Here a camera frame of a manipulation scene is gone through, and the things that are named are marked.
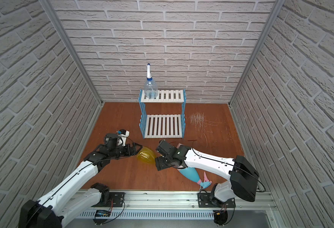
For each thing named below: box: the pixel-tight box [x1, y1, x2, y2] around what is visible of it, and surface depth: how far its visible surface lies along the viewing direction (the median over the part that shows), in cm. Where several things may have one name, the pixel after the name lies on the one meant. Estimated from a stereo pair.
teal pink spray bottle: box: [177, 166, 213, 189], surface depth 80 cm
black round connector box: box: [213, 209, 229, 226], surface depth 72 cm
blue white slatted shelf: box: [138, 88, 187, 139], surface depth 102 cm
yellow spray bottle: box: [136, 146, 157, 164], surface depth 87 cm
